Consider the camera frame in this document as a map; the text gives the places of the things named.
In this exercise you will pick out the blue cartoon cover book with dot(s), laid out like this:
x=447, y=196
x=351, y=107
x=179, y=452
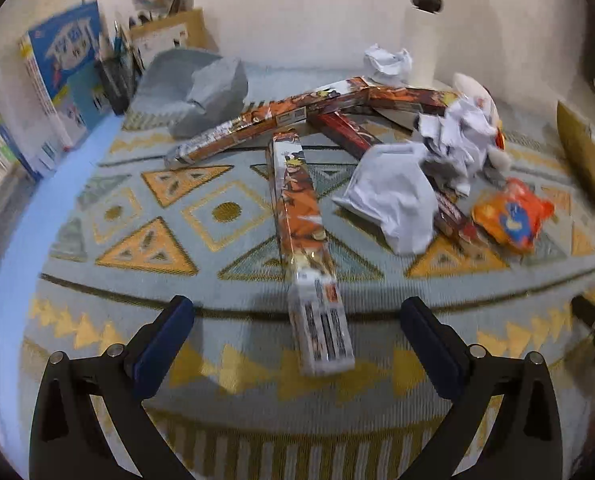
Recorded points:
x=62, y=60

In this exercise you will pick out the patterned woven mat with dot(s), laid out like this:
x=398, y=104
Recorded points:
x=227, y=285

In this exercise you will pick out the long dark red box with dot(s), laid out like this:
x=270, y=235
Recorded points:
x=452, y=220
x=342, y=132

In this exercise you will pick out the orange snack packet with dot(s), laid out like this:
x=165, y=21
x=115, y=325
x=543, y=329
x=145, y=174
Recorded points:
x=512, y=215

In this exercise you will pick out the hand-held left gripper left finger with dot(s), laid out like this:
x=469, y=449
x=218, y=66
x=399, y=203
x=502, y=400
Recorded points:
x=165, y=340

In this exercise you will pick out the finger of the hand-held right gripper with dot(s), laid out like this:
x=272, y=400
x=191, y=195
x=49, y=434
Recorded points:
x=590, y=315

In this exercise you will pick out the brown cardboard box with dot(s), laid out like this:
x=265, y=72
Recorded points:
x=177, y=30

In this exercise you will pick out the dark pen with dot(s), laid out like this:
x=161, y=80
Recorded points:
x=118, y=42

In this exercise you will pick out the amber ribbed glass bowl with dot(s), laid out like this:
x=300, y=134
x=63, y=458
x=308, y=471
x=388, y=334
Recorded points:
x=587, y=150

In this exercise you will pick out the large white paper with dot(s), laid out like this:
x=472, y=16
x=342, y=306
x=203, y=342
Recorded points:
x=392, y=195

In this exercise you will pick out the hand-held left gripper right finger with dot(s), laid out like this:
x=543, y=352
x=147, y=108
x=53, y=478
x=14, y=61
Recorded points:
x=432, y=350

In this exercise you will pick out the white and red plush toy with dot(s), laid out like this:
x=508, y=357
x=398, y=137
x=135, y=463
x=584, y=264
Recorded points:
x=470, y=85

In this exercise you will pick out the long orange printed box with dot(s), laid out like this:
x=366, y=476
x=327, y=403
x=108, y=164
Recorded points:
x=297, y=200
x=412, y=96
x=237, y=127

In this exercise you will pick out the white paper ball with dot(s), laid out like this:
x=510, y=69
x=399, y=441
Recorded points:
x=457, y=130
x=387, y=65

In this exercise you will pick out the black mesh pen holder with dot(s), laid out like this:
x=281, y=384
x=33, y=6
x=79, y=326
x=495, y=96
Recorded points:
x=114, y=85

